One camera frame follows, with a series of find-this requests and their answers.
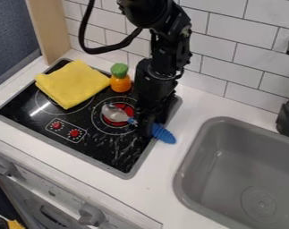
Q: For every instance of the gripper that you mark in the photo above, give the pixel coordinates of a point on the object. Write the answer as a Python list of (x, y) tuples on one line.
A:
[(152, 89)]

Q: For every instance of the yellow cloth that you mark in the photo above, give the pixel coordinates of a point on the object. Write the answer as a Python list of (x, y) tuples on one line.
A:
[(72, 83)]

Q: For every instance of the tap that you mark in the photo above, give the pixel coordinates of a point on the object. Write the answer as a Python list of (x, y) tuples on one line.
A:
[(288, 116)]

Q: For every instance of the toy stove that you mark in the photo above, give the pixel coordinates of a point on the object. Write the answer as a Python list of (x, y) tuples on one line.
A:
[(82, 140)]

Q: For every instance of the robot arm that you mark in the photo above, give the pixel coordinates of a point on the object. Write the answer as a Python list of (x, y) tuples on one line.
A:
[(162, 27)]

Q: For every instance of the toy sink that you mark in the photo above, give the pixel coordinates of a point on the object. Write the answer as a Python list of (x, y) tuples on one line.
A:
[(238, 176)]

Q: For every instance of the orange toy carrot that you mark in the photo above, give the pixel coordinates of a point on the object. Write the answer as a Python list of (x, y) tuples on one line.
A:
[(120, 82)]

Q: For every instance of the blue spoon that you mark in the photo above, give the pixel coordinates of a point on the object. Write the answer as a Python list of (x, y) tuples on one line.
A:
[(165, 135)]

